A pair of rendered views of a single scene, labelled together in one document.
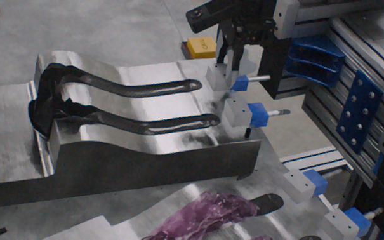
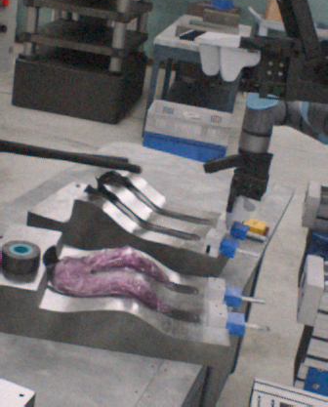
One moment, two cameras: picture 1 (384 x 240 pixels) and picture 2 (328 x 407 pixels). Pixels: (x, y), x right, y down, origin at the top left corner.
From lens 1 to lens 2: 0.94 m
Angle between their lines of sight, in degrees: 39
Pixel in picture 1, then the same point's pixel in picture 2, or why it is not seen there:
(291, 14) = (311, 206)
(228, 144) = (189, 250)
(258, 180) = (194, 279)
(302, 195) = (211, 292)
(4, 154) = (54, 207)
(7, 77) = not seen: hidden behind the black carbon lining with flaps
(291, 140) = not seen: outside the picture
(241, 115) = (211, 237)
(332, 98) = not seen: outside the picture
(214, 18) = (219, 164)
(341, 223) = (217, 309)
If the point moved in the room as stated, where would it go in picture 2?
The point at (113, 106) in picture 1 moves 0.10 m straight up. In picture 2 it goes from (134, 205) to (140, 169)
